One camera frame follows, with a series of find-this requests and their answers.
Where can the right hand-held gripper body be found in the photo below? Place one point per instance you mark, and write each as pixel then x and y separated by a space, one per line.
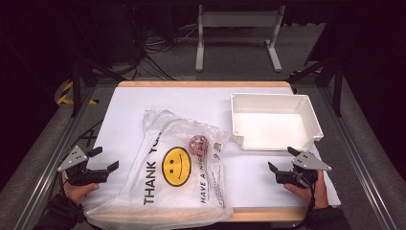
pixel 308 162

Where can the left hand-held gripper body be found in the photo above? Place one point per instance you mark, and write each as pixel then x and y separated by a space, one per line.
pixel 74 159

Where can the white plastic box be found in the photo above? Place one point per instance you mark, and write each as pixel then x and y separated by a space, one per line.
pixel 271 127

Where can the clear smiley face plastic bag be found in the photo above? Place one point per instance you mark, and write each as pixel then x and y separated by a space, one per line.
pixel 178 198

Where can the red round can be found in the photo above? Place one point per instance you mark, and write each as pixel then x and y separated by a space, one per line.
pixel 198 144

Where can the person's left hand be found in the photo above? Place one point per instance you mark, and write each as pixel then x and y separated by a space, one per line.
pixel 78 191

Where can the person's right hand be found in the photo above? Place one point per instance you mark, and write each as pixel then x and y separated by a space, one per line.
pixel 314 195

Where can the black tape cross mark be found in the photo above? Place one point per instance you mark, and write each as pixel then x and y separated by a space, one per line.
pixel 88 138

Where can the white paper sheet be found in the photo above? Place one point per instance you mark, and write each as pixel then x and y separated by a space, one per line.
pixel 127 115

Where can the yellow and black hazard tape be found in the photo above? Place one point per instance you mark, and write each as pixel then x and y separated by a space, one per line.
pixel 65 92

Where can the black tripod stand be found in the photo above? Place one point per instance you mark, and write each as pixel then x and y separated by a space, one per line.
pixel 337 83
pixel 76 83

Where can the grey metal stand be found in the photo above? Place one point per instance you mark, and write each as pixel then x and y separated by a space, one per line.
pixel 239 19

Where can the aluminium rail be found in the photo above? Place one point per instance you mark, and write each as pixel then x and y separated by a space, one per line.
pixel 48 172
pixel 360 172

